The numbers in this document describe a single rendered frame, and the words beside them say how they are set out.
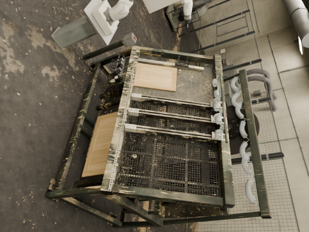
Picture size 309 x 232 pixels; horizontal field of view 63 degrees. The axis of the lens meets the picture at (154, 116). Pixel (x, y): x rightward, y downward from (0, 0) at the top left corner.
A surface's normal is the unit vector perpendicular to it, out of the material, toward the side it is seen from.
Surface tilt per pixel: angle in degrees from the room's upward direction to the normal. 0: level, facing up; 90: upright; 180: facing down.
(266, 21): 90
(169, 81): 57
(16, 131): 0
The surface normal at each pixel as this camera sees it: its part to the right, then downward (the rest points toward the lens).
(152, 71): 0.10, -0.58
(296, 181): -0.44, -0.67
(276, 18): -0.16, 0.71
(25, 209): 0.88, -0.21
